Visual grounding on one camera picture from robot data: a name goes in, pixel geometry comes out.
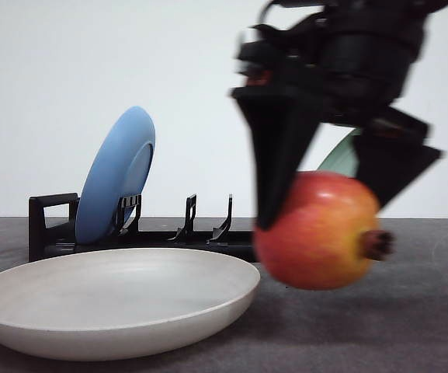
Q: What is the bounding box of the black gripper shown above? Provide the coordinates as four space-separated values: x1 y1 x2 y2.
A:
234 0 448 212

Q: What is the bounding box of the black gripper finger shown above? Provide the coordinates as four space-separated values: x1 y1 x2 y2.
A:
232 88 325 229

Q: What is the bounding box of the red yellow pomegranate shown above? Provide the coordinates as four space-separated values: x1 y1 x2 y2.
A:
254 171 395 291

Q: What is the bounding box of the white plate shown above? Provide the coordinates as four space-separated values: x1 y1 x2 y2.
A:
0 248 261 361

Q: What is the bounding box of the green plate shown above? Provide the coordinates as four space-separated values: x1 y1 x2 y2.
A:
303 123 361 177

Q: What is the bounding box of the blue plate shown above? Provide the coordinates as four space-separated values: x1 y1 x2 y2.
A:
75 106 156 246

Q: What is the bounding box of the black plate rack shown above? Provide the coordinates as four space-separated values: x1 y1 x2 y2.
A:
29 193 256 263

